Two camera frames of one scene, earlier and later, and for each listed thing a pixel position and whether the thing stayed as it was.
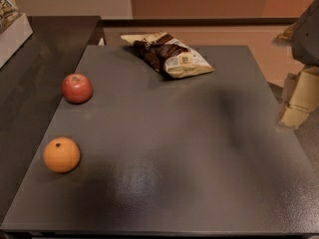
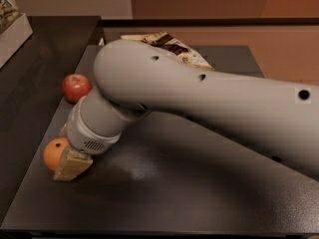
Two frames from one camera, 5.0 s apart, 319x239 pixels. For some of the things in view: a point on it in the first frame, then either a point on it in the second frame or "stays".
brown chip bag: (166, 54) stays
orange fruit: (61, 154) stays
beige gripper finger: (284, 38) to (64, 131)
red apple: (77, 88) stays
